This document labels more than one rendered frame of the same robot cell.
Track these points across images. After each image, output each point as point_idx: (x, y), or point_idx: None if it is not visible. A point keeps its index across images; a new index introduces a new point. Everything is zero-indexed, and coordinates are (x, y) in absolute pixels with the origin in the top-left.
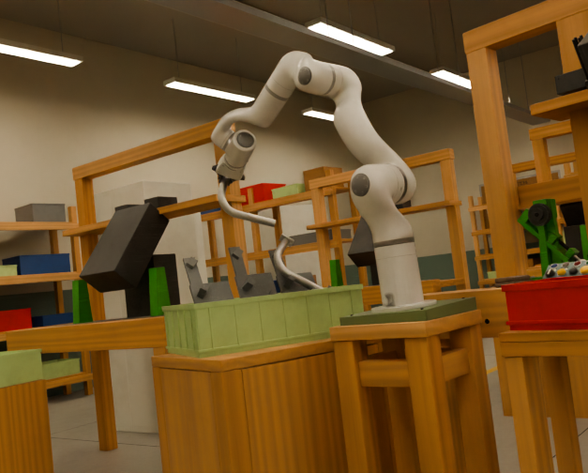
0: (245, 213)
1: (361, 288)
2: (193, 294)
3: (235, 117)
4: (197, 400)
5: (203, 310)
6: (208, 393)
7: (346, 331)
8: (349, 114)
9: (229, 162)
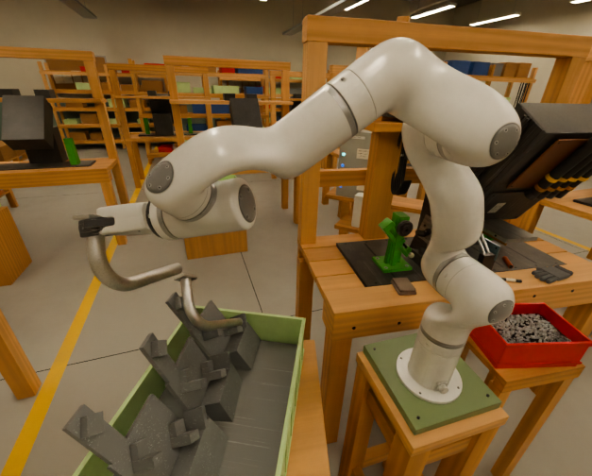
0: (147, 277)
1: (305, 322)
2: (126, 475)
3: (256, 164)
4: None
5: None
6: None
7: (432, 445)
8: (483, 203)
9: (177, 235)
